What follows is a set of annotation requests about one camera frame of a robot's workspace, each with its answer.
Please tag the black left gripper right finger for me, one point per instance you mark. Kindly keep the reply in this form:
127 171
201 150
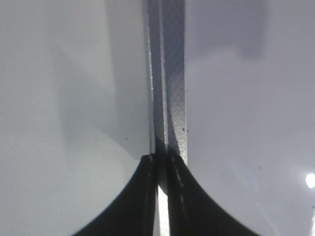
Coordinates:
191 211

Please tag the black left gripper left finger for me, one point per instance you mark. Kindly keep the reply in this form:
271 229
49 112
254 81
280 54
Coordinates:
132 213

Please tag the white board with aluminium frame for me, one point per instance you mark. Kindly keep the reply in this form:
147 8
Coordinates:
233 94

